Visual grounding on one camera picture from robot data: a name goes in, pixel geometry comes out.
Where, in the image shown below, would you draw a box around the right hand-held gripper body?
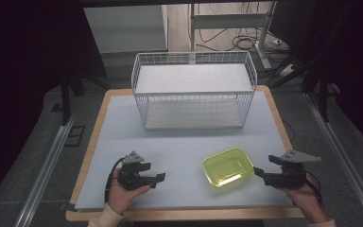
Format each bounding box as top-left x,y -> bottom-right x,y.
264,148 -> 322,190

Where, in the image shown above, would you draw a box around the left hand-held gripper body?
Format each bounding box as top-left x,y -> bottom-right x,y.
116,150 -> 157,192

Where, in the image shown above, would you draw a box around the yellow-green plastic container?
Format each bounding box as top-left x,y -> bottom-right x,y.
202,146 -> 255,189

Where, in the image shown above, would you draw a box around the person's left hand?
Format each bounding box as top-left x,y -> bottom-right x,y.
107,168 -> 152,216

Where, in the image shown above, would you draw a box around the person's right hand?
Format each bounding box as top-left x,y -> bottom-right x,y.
275,174 -> 329,224

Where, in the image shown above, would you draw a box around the pale grey table mat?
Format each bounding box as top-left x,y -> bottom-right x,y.
74,90 -> 295,212

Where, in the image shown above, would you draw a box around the wooden table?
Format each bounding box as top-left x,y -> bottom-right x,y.
64,84 -> 307,222

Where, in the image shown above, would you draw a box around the black floor plate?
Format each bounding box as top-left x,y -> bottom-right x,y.
64,125 -> 87,148

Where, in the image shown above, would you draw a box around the black stand leg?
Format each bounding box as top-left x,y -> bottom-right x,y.
60,70 -> 112,127
268,46 -> 341,123

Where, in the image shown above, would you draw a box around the white power strip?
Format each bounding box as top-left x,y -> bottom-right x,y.
278,63 -> 298,79

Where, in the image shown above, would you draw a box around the dark curtain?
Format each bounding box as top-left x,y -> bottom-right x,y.
0,0 -> 108,209
268,0 -> 363,155

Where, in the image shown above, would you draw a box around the white cabinet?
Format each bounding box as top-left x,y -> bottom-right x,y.
83,4 -> 169,54

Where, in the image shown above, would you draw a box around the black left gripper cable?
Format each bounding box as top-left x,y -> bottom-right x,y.
104,156 -> 127,204

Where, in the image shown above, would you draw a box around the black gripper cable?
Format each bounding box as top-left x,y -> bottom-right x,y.
104,156 -> 127,204
304,170 -> 325,207

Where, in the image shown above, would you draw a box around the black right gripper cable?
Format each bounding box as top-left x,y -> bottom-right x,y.
304,170 -> 325,207

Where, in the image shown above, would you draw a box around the aluminium floor rail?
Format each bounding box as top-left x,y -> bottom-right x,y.
302,92 -> 363,227
13,113 -> 78,227

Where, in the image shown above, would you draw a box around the white wire shelf rack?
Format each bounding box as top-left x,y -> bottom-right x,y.
130,50 -> 259,131

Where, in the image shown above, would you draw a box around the black floor cables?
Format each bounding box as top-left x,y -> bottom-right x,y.
198,3 -> 294,64

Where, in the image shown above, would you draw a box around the grey metal desk frame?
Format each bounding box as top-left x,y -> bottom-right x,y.
188,1 -> 278,71

